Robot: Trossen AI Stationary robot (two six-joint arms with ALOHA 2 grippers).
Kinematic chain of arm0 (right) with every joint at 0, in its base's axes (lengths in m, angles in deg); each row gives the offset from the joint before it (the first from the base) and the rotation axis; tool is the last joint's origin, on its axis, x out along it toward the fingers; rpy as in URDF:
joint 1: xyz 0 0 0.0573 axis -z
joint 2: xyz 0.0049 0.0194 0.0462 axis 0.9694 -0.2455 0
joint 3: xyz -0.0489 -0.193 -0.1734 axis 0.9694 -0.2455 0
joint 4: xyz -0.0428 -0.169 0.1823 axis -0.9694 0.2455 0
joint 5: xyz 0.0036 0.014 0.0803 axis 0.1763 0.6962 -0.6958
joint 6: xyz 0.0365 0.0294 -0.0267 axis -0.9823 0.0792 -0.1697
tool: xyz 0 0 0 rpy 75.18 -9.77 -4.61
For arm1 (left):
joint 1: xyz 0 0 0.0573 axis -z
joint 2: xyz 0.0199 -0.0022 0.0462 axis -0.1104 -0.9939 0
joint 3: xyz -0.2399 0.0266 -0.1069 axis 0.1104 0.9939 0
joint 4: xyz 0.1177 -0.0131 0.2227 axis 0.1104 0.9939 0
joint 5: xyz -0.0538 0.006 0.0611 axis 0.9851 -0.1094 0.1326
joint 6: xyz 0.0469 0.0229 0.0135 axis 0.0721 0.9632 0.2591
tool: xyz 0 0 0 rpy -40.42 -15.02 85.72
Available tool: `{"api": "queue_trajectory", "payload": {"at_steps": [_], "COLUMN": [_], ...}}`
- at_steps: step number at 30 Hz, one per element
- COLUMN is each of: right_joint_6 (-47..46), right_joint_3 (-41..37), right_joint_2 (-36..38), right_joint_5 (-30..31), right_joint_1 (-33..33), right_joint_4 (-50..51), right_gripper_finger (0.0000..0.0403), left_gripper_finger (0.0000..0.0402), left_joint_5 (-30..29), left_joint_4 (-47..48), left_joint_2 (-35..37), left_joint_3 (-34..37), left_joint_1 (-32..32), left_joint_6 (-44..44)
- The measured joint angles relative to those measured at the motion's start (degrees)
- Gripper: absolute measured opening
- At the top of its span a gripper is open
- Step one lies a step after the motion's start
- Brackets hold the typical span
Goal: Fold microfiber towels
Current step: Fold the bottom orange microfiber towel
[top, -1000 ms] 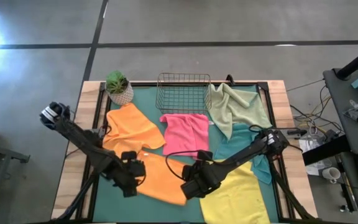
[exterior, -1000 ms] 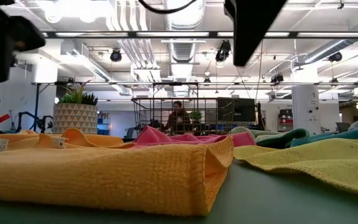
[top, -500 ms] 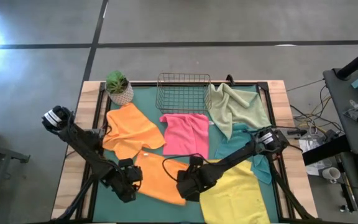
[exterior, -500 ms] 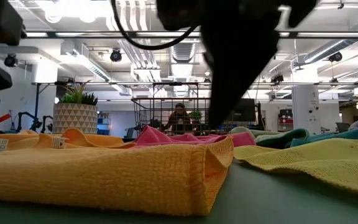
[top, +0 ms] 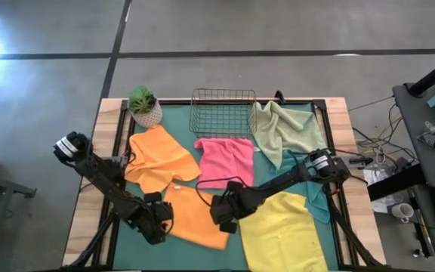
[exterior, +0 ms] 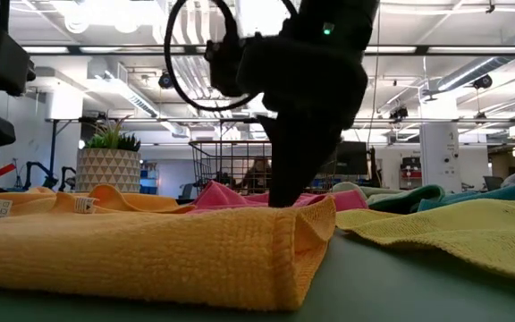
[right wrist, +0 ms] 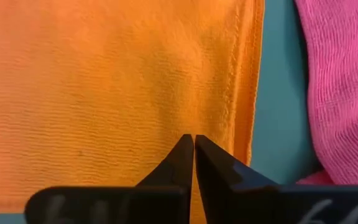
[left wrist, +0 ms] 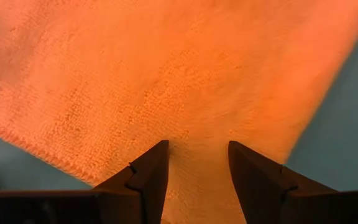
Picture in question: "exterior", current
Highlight blue storage bins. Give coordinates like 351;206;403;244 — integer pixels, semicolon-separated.
139;161;159;195

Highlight black wire basket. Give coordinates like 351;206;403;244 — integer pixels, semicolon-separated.
189;140;343;194

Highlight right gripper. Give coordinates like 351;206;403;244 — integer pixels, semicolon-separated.
237;35;369;209

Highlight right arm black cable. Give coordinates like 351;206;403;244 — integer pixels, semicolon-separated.
164;0;263;113

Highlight pink microfiber towel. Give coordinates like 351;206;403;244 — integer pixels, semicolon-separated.
190;180;369;212

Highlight teal microfiber towel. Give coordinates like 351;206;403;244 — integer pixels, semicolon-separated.
417;180;515;214

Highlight white pillar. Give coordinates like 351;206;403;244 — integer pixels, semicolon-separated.
419;123;462;194

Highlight pale green microfiber towel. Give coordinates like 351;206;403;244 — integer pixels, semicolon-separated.
331;182;446;215

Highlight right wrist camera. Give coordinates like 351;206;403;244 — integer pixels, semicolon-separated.
203;34;246;98

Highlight yellow microfiber towel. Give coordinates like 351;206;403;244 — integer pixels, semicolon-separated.
335;199;515;292

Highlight succulent in patterned pot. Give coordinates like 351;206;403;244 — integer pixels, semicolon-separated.
76;114;142;194

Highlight black monitor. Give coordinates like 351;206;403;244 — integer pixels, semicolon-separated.
335;140;369;176

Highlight ribbed ceiling air duct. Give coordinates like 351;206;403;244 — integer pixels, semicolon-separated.
234;0;285;37

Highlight shelf with boxes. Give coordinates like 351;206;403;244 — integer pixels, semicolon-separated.
399;156;423;190

